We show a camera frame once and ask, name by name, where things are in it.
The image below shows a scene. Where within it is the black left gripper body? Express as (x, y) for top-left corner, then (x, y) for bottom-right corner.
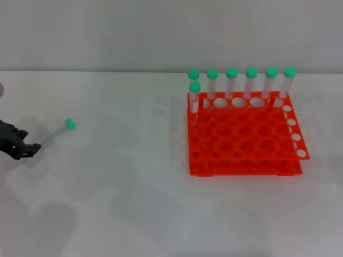
(0, 133), (22, 158)

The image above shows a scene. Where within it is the green-capped clear test tube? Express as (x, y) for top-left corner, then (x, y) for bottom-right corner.
(225, 67), (238, 110)
(188, 69), (200, 84)
(36, 118), (77, 147)
(189, 81), (202, 126)
(242, 67), (258, 109)
(278, 66), (297, 107)
(206, 68), (219, 112)
(260, 66), (279, 108)

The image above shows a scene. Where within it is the orange plastic test tube rack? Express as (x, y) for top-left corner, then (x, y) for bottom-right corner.
(187, 90), (311, 177)

